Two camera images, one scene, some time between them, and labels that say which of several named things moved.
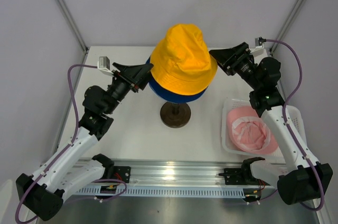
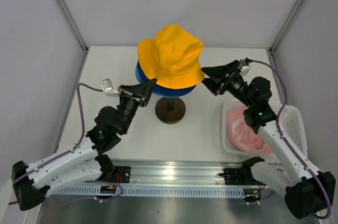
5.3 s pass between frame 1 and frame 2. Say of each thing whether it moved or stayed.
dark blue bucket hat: moved
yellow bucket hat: moved
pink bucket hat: stayed
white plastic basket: stayed
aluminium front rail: stayed
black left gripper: moved
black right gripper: moved
